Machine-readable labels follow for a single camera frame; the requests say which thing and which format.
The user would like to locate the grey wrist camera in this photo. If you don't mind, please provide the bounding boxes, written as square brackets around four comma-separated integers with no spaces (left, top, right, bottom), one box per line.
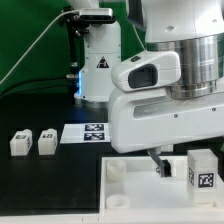
[111,51,181,92]

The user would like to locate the white sheet with tags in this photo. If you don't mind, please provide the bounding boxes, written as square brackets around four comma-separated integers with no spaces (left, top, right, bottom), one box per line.
[60,123,110,144]

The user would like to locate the white cable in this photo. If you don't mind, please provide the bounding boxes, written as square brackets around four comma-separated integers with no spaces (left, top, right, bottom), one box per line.
[124,0,148,51]

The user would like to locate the white square tabletop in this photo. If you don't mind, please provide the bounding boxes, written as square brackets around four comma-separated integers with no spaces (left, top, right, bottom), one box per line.
[99,155,224,214]

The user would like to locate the grey camera on stand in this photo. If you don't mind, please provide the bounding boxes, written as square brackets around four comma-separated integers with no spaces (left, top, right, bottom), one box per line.
[79,8,113,21]

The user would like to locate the grey cable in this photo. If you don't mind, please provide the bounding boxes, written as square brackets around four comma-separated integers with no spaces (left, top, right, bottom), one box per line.
[0,9,81,86]

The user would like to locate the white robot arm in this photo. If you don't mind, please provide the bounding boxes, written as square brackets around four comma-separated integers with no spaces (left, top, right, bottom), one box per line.
[108,0,224,177]

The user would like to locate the black cables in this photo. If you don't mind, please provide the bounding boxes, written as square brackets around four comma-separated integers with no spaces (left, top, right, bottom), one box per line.
[0,75,78,98]

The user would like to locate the black camera stand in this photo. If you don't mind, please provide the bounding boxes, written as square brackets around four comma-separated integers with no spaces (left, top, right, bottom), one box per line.
[59,13,88,79]

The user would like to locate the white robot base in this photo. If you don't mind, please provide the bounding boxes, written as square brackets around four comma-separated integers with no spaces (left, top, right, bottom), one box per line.
[73,0,122,108]

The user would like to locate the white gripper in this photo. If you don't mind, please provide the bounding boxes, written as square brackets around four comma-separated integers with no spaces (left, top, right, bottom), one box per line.
[108,89,224,177]

